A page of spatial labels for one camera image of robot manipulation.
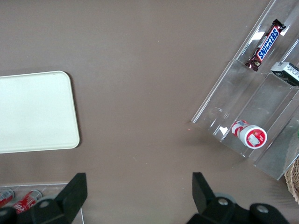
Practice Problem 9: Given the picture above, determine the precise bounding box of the black white snack box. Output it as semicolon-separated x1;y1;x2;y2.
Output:
270;61;299;87

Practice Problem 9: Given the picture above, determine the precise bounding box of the clear acrylic bottle rack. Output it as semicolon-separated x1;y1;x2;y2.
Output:
0;182;85;224

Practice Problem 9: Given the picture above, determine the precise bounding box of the beige rectangular tray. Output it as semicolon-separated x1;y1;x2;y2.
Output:
0;70;80;154

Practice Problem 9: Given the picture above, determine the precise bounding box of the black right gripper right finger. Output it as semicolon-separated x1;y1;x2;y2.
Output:
186;172;248;224

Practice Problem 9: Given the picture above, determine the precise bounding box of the red white yogurt bottle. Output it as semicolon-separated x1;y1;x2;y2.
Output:
231;119;268;150

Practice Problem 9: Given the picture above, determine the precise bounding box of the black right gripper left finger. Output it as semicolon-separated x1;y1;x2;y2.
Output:
16;172;88;224

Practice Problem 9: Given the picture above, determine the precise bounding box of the clear acrylic stepped display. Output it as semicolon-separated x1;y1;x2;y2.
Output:
191;0;299;181

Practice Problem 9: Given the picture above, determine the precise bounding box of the small wicker coaster basket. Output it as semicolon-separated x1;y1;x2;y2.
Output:
284;157;299;205

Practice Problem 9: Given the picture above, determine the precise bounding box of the red cola bottle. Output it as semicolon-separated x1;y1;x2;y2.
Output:
0;188;15;208
13;189;43;210

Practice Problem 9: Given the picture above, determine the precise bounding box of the Snickers chocolate bar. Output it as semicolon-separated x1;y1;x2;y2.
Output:
244;19;287;72

